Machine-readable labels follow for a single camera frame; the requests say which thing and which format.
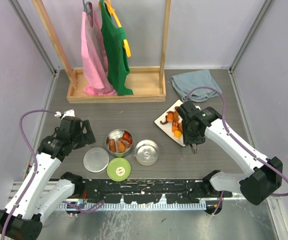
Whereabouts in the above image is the wooden clothes rack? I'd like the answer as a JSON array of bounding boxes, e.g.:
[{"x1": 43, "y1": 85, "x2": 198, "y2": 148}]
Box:
[{"x1": 33, "y1": 0, "x2": 171, "y2": 104}]

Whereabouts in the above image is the white square plate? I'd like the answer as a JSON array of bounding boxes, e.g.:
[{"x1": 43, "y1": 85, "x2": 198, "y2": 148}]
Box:
[{"x1": 154, "y1": 100, "x2": 185, "y2": 147}]

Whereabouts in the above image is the pink shirt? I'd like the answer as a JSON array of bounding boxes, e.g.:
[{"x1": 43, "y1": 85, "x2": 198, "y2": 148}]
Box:
[{"x1": 81, "y1": 12, "x2": 117, "y2": 96}]

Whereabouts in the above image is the purple cable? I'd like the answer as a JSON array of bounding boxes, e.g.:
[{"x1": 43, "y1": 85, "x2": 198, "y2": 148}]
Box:
[
  {"x1": 0, "y1": 109, "x2": 105, "y2": 238},
  {"x1": 187, "y1": 86, "x2": 288, "y2": 216}
]

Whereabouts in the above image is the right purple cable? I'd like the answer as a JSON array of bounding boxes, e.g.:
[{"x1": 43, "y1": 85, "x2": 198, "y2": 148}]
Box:
[{"x1": 187, "y1": 86, "x2": 288, "y2": 216}]

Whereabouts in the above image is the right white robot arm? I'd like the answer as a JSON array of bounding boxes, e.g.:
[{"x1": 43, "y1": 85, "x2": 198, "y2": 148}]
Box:
[{"x1": 177, "y1": 101, "x2": 283, "y2": 205}]

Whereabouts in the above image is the large round steel tin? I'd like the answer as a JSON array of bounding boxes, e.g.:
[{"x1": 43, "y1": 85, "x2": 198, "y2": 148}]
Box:
[{"x1": 105, "y1": 129, "x2": 134, "y2": 158}]

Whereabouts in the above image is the red food piece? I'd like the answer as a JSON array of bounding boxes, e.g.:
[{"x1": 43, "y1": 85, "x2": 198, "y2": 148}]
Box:
[{"x1": 123, "y1": 131, "x2": 133, "y2": 144}]

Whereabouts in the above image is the yellow clothes hanger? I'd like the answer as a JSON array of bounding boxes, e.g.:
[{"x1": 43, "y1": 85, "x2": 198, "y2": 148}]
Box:
[{"x1": 98, "y1": 0, "x2": 131, "y2": 58}]

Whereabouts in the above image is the folded blue towel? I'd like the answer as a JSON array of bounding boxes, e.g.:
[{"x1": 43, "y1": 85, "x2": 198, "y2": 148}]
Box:
[{"x1": 171, "y1": 69, "x2": 222, "y2": 102}]

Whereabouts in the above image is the small steel bowl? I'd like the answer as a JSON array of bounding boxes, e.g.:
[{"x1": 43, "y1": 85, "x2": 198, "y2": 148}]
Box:
[{"x1": 135, "y1": 139, "x2": 159, "y2": 166}]

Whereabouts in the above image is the grey clothes hanger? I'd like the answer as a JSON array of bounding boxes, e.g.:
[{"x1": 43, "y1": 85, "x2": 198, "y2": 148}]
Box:
[{"x1": 82, "y1": 0, "x2": 94, "y2": 27}]

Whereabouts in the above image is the green shirt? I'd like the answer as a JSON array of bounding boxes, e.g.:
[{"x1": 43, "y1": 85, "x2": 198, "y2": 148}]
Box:
[{"x1": 101, "y1": 2, "x2": 134, "y2": 96}]

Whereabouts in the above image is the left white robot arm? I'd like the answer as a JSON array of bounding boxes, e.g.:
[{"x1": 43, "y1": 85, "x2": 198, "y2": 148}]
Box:
[{"x1": 0, "y1": 116, "x2": 96, "y2": 240}]

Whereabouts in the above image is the brown sausage piece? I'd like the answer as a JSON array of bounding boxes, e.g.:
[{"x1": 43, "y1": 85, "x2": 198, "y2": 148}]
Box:
[{"x1": 108, "y1": 139, "x2": 116, "y2": 153}]

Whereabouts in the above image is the brown meat chunk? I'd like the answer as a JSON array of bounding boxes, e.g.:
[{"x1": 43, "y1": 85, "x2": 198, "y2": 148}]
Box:
[{"x1": 119, "y1": 137, "x2": 132, "y2": 149}]

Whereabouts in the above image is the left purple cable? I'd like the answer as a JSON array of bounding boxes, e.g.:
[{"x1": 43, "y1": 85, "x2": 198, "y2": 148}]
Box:
[{"x1": 0, "y1": 109, "x2": 105, "y2": 238}]

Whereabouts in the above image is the round steel lid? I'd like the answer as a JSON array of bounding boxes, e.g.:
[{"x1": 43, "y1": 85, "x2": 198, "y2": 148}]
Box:
[{"x1": 83, "y1": 147, "x2": 110, "y2": 173}]

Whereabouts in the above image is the orange food piece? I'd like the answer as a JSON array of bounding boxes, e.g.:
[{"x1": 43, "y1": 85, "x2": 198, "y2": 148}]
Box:
[{"x1": 117, "y1": 140, "x2": 126, "y2": 153}]

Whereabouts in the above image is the food pile on plate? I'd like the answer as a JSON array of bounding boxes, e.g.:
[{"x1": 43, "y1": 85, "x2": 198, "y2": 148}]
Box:
[{"x1": 160, "y1": 106, "x2": 183, "y2": 139}]

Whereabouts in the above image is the green round lid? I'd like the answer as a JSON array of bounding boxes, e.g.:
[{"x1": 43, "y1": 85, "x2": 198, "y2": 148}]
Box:
[{"x1": 107, "y1": 157, "x2": 131, "y2": 182}]

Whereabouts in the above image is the white cable duct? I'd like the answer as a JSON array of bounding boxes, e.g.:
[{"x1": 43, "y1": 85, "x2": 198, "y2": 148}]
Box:
[{"x1": 58, "y1": 199, "x2": 207, "y2": 211}]

